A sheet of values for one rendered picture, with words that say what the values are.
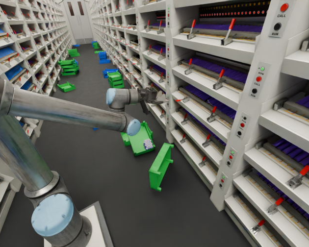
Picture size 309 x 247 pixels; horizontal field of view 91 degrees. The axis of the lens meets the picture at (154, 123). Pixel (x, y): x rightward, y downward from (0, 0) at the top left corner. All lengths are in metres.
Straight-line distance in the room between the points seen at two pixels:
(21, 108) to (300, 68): 0.80
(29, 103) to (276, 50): 0.75
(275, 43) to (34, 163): 0.98
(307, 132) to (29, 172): 1.02
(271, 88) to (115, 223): 1.07
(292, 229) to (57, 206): 0.95
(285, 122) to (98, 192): 1.16
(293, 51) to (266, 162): 0.40
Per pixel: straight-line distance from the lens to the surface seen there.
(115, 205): 1.20
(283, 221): 0.88
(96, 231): 1.03
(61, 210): 0.84
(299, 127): 0.64
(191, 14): 1.18
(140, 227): 1.11
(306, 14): 0.61
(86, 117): 0.65
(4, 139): 0.77
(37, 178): 0.89
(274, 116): 0.67
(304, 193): 0.73
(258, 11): 0.88
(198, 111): 0.98
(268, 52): 0.63
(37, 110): 0.60
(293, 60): 0.59
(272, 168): 0.75
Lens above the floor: 1.04
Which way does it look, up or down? 35 degrees down
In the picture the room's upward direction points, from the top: 3 degrees counter-clockwise
